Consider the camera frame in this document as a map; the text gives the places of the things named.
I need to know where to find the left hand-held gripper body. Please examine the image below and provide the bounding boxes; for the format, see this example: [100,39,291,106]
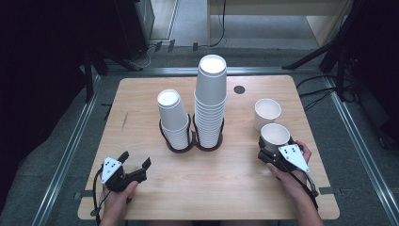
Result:
[100,156,149,193]

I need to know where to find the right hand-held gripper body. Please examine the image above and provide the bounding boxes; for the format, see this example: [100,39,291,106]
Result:
[257,143,311,175]

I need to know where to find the white paper cup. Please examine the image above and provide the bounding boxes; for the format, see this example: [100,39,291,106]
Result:
[253,98,282,132]
[260,122,292,155]

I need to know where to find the short stack of white cups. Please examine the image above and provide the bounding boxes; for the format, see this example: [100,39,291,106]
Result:
[156,89,193,151]

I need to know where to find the person's left hand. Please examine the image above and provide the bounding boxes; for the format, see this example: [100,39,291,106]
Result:
[101,180,139,221]

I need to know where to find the person's right hand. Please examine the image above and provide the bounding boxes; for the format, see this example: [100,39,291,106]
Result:
[266,139,312,202]

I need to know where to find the tall stack of white cups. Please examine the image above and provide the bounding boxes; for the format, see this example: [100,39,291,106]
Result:
[193,54,228,149]

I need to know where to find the black metal stand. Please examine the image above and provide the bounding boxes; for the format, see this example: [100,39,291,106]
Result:
[82,51,96,104]

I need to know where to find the black tripod stand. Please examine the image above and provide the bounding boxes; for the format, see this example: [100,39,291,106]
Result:
[281,0,371,103]

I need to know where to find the dark computer case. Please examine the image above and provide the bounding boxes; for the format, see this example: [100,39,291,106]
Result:
[117,0,155,61]

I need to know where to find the light wooden cabinet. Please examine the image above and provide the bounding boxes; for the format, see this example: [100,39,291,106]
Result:
[206,0,356,48]

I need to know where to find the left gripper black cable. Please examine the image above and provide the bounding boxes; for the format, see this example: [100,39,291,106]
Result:
[91,168,111,226]

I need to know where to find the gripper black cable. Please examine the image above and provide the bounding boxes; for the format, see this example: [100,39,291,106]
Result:
[91,168,111,226]
[286,168,320,212]

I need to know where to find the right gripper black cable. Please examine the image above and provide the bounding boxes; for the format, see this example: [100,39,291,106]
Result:
[286,168,320,212]

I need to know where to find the black floor cable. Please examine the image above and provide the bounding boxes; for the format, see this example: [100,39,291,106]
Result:
[295,73,338,90]
[299,87,337,113]

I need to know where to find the aluminium floor rail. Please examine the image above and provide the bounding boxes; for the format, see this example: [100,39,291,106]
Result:
[325,74,399,226]
[31,74,102,226]

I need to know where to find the white floor cable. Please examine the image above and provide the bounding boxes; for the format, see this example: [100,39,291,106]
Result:
[133,43,158,69]

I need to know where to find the black hanging cable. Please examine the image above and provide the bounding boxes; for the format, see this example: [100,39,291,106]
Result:
[208,0,228,48]

